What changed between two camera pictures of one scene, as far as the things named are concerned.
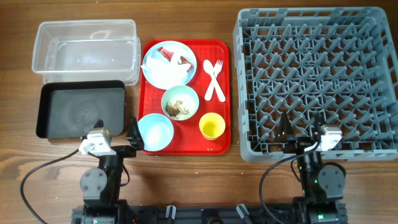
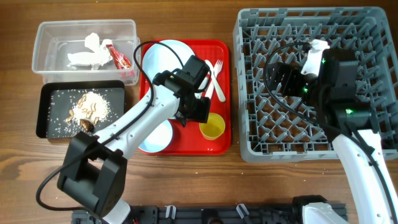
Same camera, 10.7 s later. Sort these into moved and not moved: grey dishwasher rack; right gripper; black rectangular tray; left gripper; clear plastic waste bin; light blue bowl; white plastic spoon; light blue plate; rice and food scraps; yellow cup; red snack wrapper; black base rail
Moved: left gripper; right gripper; rice and food scraps; red snack wrapper
Not moved: black rectangular tray; light blue bowl; white plastic spoon; black base rail; grey dishwasher rack; light blue plate; yellow cup; clear plastic waste bin
